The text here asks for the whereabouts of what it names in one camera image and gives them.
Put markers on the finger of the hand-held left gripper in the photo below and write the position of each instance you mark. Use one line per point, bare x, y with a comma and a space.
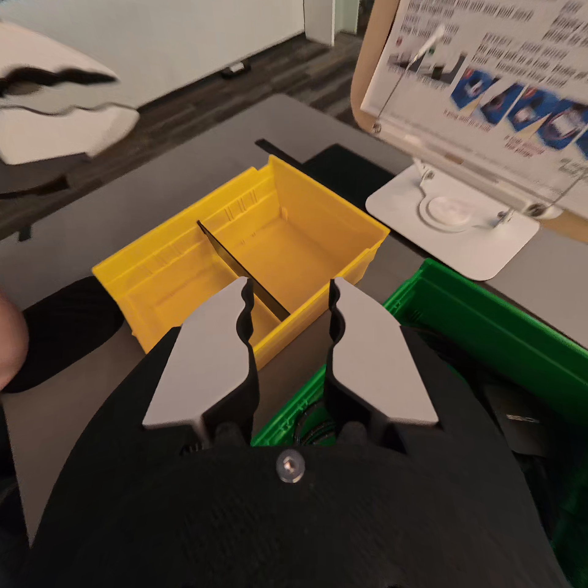
64, 133
46, 55

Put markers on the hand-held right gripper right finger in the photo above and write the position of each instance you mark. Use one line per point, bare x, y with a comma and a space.
381, 367

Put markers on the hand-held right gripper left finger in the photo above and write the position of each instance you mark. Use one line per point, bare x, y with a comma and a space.
202, 367

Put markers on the green plastic bin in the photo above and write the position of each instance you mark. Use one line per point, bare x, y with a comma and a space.
478, 322

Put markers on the dark grey usb hub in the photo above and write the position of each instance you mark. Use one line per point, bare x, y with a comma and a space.
519, 418

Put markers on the yellow plastic bin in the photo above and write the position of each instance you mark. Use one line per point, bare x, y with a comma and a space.
294, 243

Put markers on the person's left forearm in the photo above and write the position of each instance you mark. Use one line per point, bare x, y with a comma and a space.
9, 344

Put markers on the white stand base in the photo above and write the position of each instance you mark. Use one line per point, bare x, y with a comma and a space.
459, 230

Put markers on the dark flat mat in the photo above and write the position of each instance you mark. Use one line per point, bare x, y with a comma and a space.
354, 165

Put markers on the instruction sheet on wooden board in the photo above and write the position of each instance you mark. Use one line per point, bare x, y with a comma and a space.
487, 73

